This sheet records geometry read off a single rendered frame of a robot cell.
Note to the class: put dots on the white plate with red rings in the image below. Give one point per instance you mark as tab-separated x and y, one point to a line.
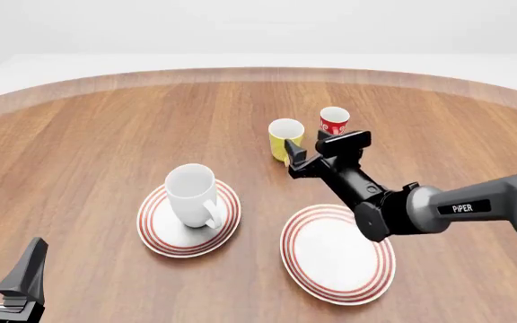
335	262
173	235

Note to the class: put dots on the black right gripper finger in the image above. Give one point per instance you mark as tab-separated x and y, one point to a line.
323	135
295	151

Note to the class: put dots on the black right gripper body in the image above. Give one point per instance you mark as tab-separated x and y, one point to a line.
309	168

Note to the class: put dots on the red patterned mug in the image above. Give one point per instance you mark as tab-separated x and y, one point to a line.
335	121

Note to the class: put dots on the grey and black right robot arm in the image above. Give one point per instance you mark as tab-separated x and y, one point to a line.
442	208

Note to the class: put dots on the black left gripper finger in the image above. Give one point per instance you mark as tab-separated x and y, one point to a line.
27	272

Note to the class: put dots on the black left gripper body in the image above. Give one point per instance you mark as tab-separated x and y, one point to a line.
14	311

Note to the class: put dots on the yellow and white mug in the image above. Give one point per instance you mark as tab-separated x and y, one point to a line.
283	141

